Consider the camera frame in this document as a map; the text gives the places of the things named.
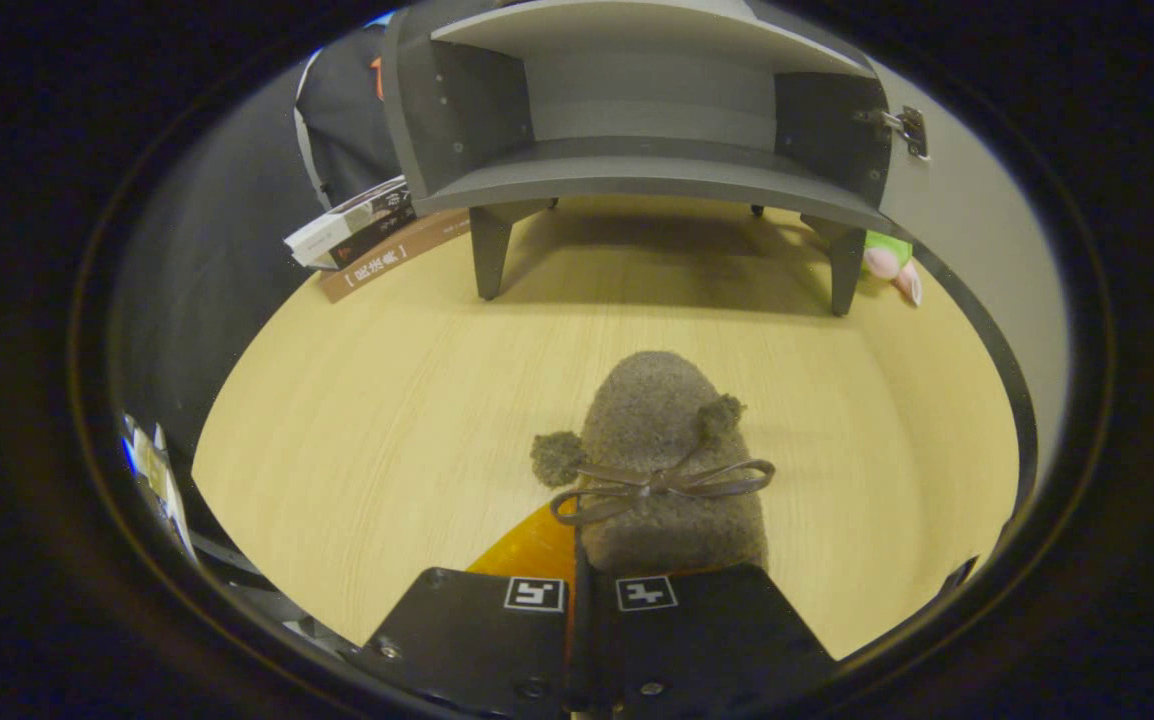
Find black backdrop cloth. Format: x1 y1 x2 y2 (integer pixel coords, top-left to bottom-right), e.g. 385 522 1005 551
107 20 418 451

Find pink green plush toy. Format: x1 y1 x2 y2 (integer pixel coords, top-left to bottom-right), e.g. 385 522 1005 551
862 230 924 306

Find grey shoe cabinet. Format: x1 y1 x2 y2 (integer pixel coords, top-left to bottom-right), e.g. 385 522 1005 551
380 0 928 318

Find pale cluttered objects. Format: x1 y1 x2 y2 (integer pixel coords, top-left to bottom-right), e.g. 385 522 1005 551
132 425 200 561

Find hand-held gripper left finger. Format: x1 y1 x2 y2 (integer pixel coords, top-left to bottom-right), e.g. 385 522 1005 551
352 500 578 716

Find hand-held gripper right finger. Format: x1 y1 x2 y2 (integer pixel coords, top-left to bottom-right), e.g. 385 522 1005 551
587 565 838 716

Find metal door hinge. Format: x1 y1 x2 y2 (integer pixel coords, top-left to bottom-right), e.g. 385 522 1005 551
852 105 931 161

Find brown fuzzy shoe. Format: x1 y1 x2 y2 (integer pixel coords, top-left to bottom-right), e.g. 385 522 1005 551
530 350 776 576

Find brown book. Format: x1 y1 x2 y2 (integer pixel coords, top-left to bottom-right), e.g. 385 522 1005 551
318 208 473 304

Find dark book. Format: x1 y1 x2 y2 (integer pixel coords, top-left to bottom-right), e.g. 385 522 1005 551
327 200 418 271

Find small black block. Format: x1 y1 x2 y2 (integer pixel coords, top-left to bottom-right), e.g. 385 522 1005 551
937 557 980 601

